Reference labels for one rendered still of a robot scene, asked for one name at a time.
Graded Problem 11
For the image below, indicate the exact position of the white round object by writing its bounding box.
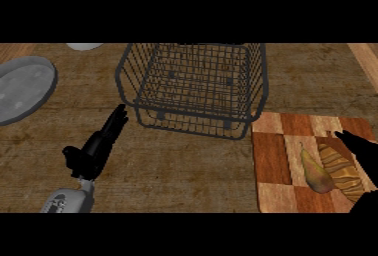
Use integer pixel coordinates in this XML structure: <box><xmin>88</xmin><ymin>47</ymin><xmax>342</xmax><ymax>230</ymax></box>
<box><xmin>65</xmin><ymin>43</ymin><xmax>105</xmax><ymax>52</ymax></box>

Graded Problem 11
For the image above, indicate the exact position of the dark wire tiered basket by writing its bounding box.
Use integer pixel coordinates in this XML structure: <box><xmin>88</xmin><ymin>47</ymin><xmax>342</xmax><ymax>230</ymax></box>
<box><xmin>113</xmin><ymin>43</ymin><xmax>270</xmax><ymax>141</ymax></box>

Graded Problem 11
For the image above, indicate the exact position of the brown striped croissant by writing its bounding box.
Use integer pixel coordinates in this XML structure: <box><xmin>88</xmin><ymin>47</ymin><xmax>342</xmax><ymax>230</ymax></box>
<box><xmin>316</xmin><ymin>143</ymin><xmax>367</xmax><ymax>204</ymax></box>

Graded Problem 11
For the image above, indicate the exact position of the checkered wooden cutting board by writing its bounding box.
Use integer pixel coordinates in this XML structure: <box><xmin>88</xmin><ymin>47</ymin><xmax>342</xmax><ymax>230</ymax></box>
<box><xmin>251</xmin><ymin>111</ymin><xmax>378</xmax><ymax>214</ymax></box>

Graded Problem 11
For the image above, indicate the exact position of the yellow-green pear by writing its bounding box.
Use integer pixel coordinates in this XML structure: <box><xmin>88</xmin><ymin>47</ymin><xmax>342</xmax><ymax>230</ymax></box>
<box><xmin>298</xmin><ymin>147</ymin><xmax>336</xmax><ymax>195</ymax></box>

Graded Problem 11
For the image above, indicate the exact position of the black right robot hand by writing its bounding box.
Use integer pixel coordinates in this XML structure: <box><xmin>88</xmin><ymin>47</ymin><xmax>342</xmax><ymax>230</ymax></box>
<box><xmin>333</xmin><ymin>129</ymin><xmax>378</xmax><ymax>214</ymax></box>

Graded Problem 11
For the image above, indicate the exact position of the grey oval plate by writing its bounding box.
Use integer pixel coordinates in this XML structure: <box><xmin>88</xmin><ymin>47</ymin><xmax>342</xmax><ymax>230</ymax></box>
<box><xmin>0</xmin><ymin>55</ymin><xmax>59</xmax><ymax>127</ymax></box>

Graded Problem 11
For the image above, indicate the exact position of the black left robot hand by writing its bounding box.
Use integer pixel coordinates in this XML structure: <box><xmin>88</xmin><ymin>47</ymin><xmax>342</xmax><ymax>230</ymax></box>
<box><xmin>60</xmin><ymin>103</ymin><xmax>130</xmax><ymax>182</ymax></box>

